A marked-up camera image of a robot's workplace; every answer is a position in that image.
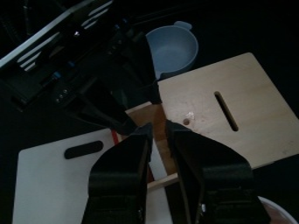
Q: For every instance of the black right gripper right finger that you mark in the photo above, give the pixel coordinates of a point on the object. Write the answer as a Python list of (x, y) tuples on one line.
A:
[(218, 186)]

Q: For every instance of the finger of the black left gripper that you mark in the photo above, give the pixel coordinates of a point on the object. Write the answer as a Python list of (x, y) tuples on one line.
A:
[(104, 110), (142, 67)]

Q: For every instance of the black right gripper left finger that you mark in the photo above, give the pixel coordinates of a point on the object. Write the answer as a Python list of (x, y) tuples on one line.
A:
[(116, 180)]

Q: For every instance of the wooden drawer box with slot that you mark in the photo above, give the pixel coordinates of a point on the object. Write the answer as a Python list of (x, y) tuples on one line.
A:
[(248, 110)]

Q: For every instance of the grey-blue plastic bowl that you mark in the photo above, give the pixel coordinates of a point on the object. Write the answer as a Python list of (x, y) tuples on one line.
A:
[(172, 49)]

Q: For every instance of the red plastic cup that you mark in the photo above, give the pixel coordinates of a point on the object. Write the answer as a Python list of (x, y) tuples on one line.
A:
[(276, 213)]

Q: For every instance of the white plastic cutting board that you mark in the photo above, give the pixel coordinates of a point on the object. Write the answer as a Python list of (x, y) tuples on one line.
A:
[(47, 180)]

